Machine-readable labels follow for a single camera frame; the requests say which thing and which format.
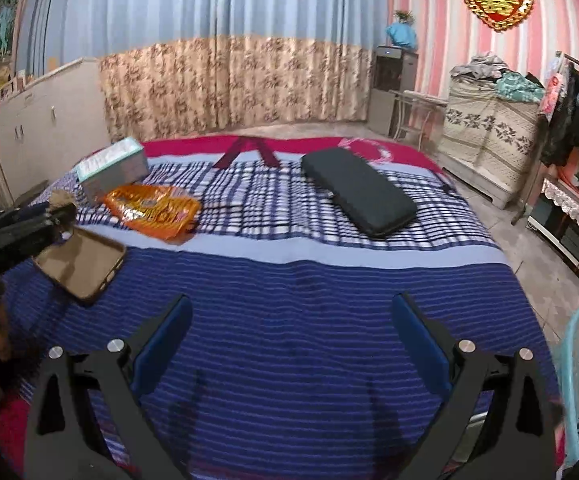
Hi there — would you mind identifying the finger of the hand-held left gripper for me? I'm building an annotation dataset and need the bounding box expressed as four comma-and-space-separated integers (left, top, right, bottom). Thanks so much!
0, 204, 78, 274

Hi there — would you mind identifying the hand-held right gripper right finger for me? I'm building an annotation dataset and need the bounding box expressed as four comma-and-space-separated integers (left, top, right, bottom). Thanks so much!
391, 292, 568, 480

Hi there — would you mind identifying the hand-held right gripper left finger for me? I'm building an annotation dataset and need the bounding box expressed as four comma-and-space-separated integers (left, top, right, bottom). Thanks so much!
24, 293, 194, 480

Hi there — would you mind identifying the brown woven pad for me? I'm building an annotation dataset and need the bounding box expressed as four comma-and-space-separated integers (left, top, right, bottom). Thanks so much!
49, 189, 78, 211

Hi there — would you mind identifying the brown phone case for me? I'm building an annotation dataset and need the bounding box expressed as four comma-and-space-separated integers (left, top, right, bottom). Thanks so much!
32, 225, 128, 306

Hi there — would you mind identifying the white cabinet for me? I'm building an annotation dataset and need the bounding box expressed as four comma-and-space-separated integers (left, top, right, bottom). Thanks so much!
0, 57, 113, 204

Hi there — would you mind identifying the group of photo frames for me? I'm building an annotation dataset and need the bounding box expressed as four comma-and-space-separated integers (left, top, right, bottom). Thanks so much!
0, 65, 28, 107

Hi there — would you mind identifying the teal and grey box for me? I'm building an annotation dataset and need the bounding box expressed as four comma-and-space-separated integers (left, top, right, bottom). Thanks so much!
74, 137, 149, 204

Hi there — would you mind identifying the orange snack packet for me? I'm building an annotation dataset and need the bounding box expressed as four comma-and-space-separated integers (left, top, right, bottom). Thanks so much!
102, 183, 203, 244

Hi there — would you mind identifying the black zip case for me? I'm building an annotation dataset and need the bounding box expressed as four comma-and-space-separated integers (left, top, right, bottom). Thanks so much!
300, 147, 419, 239

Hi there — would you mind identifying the white lace cloth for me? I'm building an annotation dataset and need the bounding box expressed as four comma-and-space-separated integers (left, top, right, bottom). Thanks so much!
541, 178, 579, 254

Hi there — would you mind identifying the patterned cloth covered cabinet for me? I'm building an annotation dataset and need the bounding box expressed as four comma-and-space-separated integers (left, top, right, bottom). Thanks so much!
439, 77, 545, 209

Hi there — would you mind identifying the grey water dispenser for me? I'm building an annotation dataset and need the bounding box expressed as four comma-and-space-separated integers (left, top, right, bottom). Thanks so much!
368, 46, 419, 136

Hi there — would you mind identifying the small round side table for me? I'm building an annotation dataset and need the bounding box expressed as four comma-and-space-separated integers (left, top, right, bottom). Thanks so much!
389, 90, 448, 149

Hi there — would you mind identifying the blue and floral curtain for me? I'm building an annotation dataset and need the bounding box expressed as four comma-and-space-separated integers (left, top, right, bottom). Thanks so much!
14, 0, 393, 144

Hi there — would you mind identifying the teal patterned cloth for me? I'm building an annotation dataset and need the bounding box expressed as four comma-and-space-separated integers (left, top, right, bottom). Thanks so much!
494, 72, 545, 104

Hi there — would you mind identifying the pile of grey clothes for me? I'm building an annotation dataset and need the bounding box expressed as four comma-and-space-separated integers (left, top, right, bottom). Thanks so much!
450, 52, 511, 84

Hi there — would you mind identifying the pink hanging packet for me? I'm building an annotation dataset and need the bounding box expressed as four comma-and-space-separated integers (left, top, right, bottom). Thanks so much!
539, 62, 568, 116

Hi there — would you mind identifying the blue covered water bottle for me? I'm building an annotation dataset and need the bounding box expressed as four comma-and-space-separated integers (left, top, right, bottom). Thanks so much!
386, 22, 417, 50

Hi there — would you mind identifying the green wall poster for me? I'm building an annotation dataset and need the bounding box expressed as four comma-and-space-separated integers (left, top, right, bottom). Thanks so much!
0, 0, 20, 62

